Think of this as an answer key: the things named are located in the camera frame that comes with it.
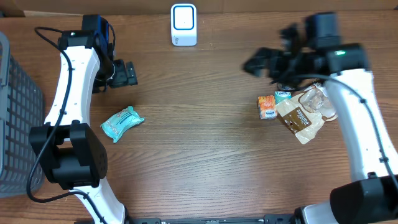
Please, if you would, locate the small teal tissue pack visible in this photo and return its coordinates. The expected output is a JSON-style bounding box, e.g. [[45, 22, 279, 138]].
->
[[274, 91, 292, 104]]

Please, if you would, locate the small orange tissue pack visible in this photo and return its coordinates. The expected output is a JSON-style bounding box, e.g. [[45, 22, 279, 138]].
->
[[257, 95, 277, 119]]

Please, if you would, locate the beige brown snack bag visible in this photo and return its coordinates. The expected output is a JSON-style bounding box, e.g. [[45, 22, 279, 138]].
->
[[275, 83, 338, 144]]

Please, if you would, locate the teal wet wipes pack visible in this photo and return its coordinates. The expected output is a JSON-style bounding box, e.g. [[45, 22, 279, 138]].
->
[[100, 106, 145, 143]]

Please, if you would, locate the green lid jar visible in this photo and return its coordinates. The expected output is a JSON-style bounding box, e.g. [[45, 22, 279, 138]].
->
[[277, 82, 295, 92]]

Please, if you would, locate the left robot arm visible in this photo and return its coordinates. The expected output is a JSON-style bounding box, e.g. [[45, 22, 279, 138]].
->
[[29, 14, 137, 223]]

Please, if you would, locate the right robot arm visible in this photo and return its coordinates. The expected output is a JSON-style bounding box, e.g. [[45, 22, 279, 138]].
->
[[243, 12, 397, 223]]

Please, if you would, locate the cardboard backboard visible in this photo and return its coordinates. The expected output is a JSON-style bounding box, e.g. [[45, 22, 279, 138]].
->
[[1, 0, 397, 17]]

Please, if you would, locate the grey plastic mesh basket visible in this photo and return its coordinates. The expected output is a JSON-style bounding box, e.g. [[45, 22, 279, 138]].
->
[[1, 34, 45, 198]]

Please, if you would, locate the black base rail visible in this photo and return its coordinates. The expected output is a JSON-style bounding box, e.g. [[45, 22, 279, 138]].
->
[[129, 214, 297, 224]]

